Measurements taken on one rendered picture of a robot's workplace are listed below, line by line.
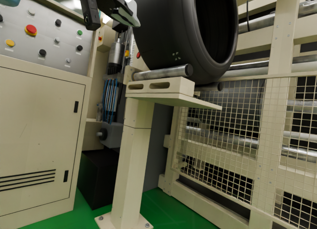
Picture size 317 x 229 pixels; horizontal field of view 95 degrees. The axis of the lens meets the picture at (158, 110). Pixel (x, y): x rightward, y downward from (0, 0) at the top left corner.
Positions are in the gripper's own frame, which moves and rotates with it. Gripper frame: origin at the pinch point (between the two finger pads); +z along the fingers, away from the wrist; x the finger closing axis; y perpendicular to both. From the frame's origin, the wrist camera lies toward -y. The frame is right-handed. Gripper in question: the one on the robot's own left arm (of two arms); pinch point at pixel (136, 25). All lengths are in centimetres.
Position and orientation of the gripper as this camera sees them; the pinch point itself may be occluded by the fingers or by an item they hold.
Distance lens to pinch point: 56.6
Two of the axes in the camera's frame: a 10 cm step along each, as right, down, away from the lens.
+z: 6.9, 2.3, 6.9
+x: -6.9, -0.8, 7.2
